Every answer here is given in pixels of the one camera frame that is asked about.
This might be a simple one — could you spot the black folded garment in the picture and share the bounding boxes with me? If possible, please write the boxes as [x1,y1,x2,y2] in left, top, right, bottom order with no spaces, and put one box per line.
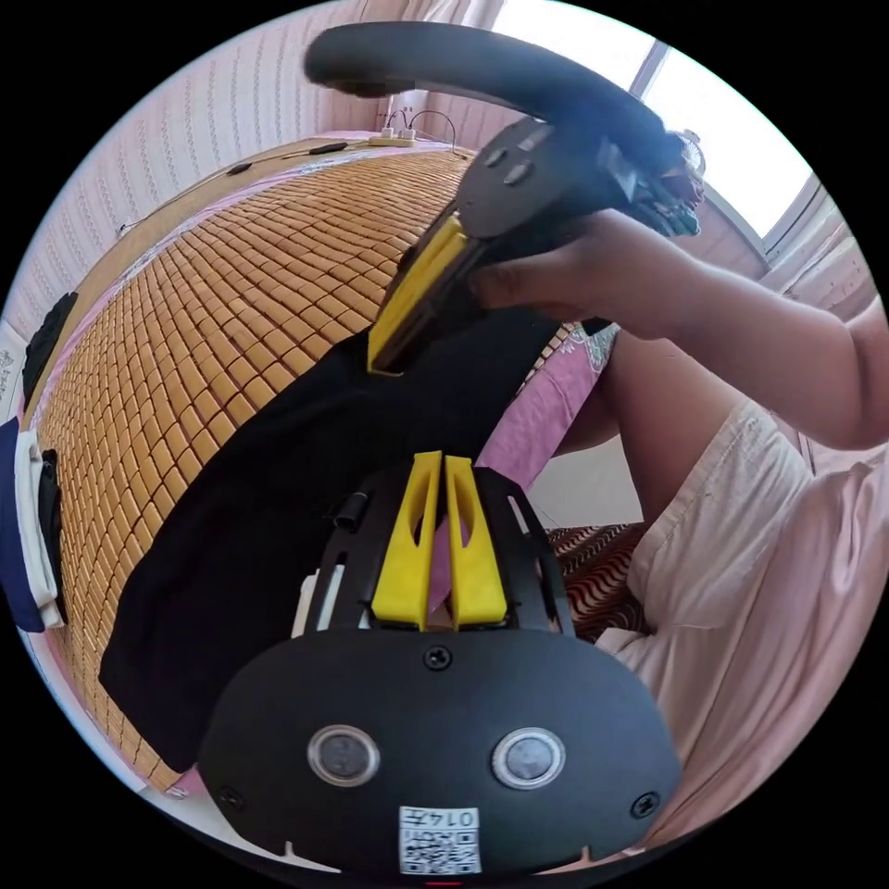
[20,291,80,404]

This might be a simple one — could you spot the black pants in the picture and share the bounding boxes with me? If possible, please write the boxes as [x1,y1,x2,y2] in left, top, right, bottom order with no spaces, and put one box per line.
[96,312,612,776]

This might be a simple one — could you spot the person's right hand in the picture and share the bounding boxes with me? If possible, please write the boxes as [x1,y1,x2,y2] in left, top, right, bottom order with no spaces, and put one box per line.
[467,207,704,343]

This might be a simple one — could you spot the window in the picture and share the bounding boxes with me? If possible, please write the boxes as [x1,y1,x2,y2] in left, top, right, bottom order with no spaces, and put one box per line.
[491,0,838,259]

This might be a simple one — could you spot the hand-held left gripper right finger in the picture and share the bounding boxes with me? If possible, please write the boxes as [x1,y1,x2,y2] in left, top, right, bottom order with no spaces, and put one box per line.
[444,455,508,626]

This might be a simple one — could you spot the pile of clothes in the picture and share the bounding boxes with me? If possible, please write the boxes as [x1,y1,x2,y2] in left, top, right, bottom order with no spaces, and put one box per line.
[0,416,70,634]

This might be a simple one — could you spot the bed with woven mat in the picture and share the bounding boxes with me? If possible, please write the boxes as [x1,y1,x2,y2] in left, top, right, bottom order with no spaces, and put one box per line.
[13,128,626,800]

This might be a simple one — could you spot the person's right forearm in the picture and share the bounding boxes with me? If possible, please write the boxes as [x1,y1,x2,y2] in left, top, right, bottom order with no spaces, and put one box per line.
[666,243,889,453]

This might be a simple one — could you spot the brown wavy-striped mat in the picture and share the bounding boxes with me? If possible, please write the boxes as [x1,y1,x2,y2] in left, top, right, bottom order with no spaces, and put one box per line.
[546,522,656,645]

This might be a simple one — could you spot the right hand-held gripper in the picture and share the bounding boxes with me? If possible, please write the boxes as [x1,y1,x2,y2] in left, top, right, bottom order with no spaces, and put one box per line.
[364,114,701,380]

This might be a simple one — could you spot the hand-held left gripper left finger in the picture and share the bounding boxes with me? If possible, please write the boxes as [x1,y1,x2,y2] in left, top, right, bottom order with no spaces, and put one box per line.
[370,449,443,624]

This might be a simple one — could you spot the person's body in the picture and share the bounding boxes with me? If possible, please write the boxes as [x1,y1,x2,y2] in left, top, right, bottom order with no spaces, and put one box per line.
[552,291,889,862]

